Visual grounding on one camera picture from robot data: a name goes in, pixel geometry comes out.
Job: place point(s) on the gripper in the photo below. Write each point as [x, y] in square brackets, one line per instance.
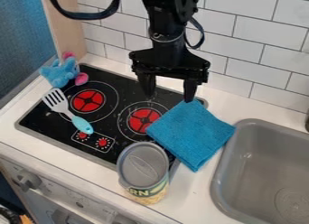
[171, 60]

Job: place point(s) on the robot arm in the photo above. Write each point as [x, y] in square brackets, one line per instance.
[167, 14]

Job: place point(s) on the yellow corn can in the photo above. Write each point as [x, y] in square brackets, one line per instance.
[144, 173]

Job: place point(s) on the blue cloth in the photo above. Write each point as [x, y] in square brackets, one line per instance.
[190, 134]

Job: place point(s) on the toy stove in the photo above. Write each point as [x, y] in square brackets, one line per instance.
[104, 113]

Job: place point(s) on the blue plush animal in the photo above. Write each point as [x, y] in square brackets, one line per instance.
[62, 71]

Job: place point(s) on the toy sink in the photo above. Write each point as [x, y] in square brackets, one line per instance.
[263, 173]

